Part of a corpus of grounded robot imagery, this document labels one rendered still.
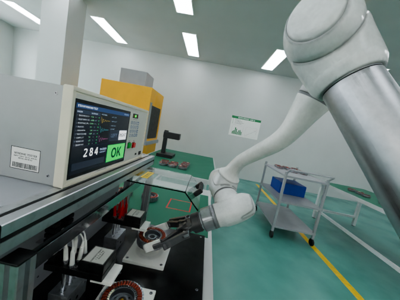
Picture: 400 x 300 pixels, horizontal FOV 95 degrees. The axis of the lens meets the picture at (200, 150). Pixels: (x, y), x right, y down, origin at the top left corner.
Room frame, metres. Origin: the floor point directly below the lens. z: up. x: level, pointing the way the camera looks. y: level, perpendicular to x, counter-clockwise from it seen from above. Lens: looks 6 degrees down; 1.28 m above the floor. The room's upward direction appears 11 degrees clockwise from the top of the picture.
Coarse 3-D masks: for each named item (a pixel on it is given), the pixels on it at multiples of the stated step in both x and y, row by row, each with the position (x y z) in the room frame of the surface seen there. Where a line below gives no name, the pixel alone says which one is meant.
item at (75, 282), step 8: (72, 280) 0.44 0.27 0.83; (80, 280) 0.45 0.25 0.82; (56, 288) 0.41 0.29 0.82; (72, 288) 0.42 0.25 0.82; (80, 288) 0.45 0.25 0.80; (48, 296) 0.40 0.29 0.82; (56, 296) 0.40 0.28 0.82; (64, 296) 0.40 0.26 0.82; (72, 296) 0.42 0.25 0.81; (80, 296) 0.45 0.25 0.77
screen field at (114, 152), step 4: (116, 144) 0.55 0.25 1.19; (120, 144) 0.58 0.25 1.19; (124, 144) 0.60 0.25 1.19; (108, 148) 0.51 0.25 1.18; (112, 148) 0.53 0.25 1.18; (116, 148) 0.55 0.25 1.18; (120, 148) 0.58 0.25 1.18; (108, 152) 0.51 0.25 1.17; (112, 152) 0.53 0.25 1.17; (116, 152) 0.56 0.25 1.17; (120, 152) 0.58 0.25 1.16; (108, 156) 0.51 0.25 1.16; (112, 156) 0.54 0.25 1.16; (116, 156) 0.56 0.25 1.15; (120, 156) 0.59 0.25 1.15; (108, 160) 0.52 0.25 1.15; (112, 160) 0.54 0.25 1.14
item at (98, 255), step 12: (96, 252) 0.44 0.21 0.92; (108, 252) 0.45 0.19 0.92; (48, 264) 0.40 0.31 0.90; (60, 264) 0.41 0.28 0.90; (84, 264) 0.40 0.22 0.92; (96, 264) 0.40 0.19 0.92; (108, 264) 0.43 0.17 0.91; (72, 276) 0.44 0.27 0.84; (84, 276) 0.40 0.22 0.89; (96, 276) 0.40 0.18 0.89; (108, 276) 0.42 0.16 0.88
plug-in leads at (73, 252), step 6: (84, 234) 0.45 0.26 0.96; (72, 240) 0.41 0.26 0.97; (84, 240) 0.45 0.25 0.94; (66, 246) 0.42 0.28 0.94; (72, 246) 0.40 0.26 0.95; (84, 246) 0.45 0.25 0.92; (60, 252) 0.42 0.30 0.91; (66, 252) 0.42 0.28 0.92; (72, 252) 0.40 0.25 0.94; (84, 252) 0.45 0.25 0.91; (54, 258) 0.41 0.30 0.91; (66, 258) 0.42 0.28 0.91; (72, 258) 0.40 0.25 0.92; (78, 258) 0.43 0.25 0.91; (72, 264) 0.41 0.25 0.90
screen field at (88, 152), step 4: (84, 148) 0.40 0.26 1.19; (88, 148) 0.42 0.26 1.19; (92, 148) 0.43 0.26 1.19; (96, 148) 0.45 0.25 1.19; (84, 152) 0.41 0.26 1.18; (88, 152) 0.42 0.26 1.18; (92, 152) 0.44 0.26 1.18; (96, 152) 0.45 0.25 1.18; (84, 156) 0.41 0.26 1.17; (88, 156) 0.42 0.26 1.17; (92, 156) 0.44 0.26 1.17
